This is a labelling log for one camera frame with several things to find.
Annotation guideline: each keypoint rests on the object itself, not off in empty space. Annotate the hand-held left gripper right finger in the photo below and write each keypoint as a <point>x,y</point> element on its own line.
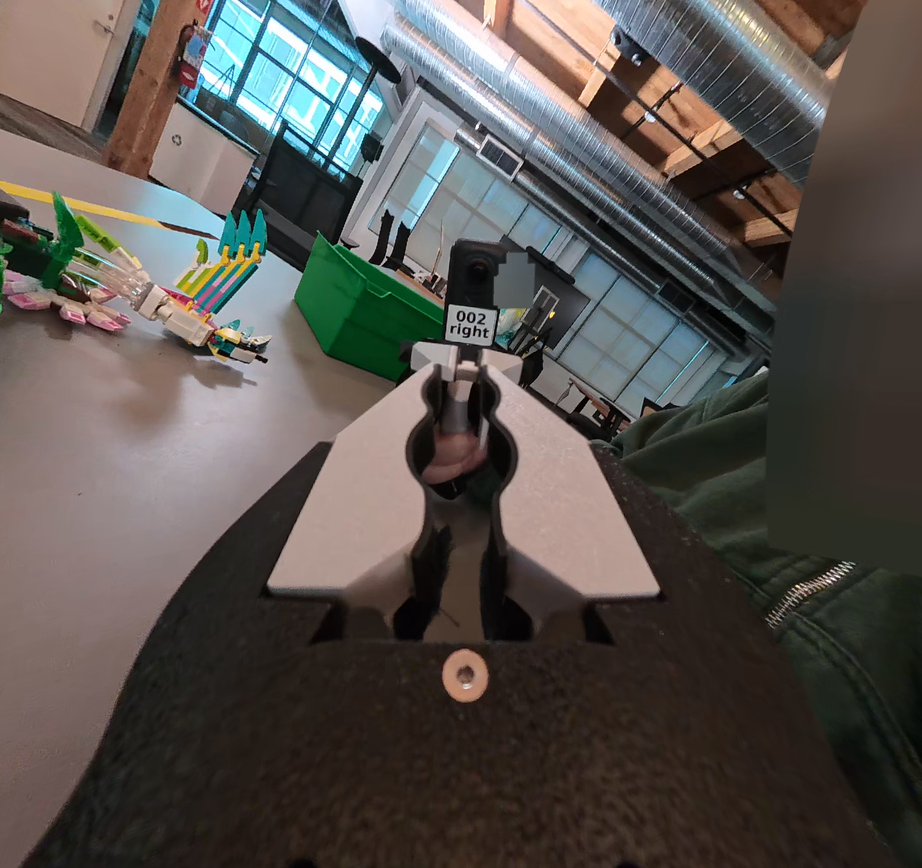
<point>569,522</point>

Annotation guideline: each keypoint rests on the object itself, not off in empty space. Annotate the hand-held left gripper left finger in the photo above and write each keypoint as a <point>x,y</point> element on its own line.
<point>338,522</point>

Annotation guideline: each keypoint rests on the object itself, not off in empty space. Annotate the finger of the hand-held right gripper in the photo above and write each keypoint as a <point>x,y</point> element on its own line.
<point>501,364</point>
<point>432,355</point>

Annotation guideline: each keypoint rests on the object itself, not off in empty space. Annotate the green lego plant with flower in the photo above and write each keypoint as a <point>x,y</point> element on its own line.
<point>43,263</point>

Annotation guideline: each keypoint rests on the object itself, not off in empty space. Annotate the colourful lego bird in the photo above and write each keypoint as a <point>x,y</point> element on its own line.
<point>187,313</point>

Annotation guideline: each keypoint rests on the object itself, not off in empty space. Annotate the person's right hand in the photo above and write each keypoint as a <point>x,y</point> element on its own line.
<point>446,461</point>

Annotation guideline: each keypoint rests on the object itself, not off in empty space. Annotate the green plastic bin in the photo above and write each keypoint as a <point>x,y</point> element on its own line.
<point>346,306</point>

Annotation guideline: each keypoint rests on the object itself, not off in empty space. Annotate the black mesh office chair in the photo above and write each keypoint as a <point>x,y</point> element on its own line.
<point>310,191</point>

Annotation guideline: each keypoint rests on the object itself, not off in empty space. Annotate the black floor lamp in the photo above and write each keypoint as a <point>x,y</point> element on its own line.
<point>378,60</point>

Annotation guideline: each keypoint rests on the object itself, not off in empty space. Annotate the white recycling bin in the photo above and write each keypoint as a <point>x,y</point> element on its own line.
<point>194,151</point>

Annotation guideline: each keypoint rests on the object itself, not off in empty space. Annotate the green zip jacket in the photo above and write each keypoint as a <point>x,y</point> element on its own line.
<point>850,666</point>

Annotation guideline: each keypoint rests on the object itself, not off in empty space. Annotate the yellow tape strip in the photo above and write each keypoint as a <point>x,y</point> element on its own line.
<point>108,211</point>

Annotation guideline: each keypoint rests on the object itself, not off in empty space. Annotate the red fire extinguisher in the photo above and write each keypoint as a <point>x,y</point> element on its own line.
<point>193,51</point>

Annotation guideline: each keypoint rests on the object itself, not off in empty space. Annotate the white door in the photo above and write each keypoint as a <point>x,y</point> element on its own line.
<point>57,32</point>

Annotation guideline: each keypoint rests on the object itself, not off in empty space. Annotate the black wall screen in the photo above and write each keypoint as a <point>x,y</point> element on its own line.
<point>569,306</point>

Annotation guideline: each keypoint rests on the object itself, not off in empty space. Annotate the wall air vent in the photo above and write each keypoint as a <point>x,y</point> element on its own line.
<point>499,157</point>

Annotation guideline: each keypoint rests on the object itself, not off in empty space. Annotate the wide silver ventilation duct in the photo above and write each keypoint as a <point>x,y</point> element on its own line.
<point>720,54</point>

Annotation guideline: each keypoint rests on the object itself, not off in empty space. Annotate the wooden post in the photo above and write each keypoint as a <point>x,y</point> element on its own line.
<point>166,54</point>

